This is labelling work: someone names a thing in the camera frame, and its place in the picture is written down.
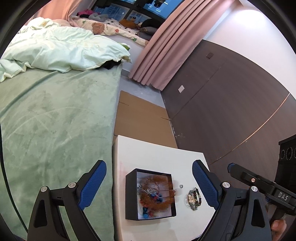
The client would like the dark bead bracelet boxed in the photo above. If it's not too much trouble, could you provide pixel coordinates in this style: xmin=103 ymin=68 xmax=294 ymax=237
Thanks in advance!
xmin=187 ymin=187 xmax=203 ymax=211

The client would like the brown bead necklace jewelry pile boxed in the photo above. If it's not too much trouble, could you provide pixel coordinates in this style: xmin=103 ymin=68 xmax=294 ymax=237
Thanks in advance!
xmin=137 ymin=172 xmax=176 ymax=220

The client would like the black jewelry box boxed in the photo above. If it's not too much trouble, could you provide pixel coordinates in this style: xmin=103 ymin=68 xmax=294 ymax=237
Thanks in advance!
xmin=125 ymin=168 xmax=177 ymax=221

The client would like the person's right hand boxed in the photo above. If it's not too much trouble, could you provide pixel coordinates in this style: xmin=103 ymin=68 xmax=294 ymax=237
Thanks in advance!
xmin=271 ymin=219 xmax=287 ymax=241

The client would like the clear bangle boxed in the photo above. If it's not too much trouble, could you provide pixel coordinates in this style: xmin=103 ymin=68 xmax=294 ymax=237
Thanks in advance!
xmin=185 ymin=193 xmax=196 ymax=209

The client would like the white bedside table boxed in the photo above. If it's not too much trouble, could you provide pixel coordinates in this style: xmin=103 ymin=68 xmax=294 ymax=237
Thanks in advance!
xmin=112 ymin=134 xmax=217 ymax=241

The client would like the bed with green sheet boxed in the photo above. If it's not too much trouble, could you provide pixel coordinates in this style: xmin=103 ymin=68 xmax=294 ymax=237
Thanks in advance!
xmin=1 ymin=66 xmax=122 ymax=240

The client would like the flattened cardboard on floor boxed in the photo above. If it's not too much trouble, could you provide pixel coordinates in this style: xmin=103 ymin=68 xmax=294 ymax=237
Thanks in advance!
xmin=114 ymin=91 xmax=177 ymax=148

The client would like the black garment on bed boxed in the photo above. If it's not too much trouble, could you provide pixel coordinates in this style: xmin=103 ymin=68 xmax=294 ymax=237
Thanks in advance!
xmin=100 ymin=60 xmax=121 ymax=70

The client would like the pink right curtain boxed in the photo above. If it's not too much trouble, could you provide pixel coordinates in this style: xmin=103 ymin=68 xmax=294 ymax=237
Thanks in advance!
xmin=129 ymin=0 xmax=235 ymax=90

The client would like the pink curtain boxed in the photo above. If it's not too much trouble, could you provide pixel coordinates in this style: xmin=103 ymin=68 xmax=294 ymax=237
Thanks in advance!
xmin=34 ymin=0 xmax=81 ymax=20
xmin=129 ymin=0 xmax=235 ymax=90

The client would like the light green duvet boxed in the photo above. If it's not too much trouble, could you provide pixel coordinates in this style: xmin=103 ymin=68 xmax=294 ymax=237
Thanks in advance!
xmin=1 ymin=17 xmax=131 ymax=81

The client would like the patterned window seat cushion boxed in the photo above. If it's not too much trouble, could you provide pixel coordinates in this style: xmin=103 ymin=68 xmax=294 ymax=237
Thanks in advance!
xmin=69 ymin=16 xmax=149 ymax=47

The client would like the pink left curtain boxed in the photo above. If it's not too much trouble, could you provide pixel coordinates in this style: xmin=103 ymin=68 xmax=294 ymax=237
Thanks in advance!
xmin=34 ymin=0 xmax=81 ymax=20

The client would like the white wall socket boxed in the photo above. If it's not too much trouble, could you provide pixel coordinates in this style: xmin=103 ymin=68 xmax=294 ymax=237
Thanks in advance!
xmin=178 ymin=85 xmax=185 ymax=93

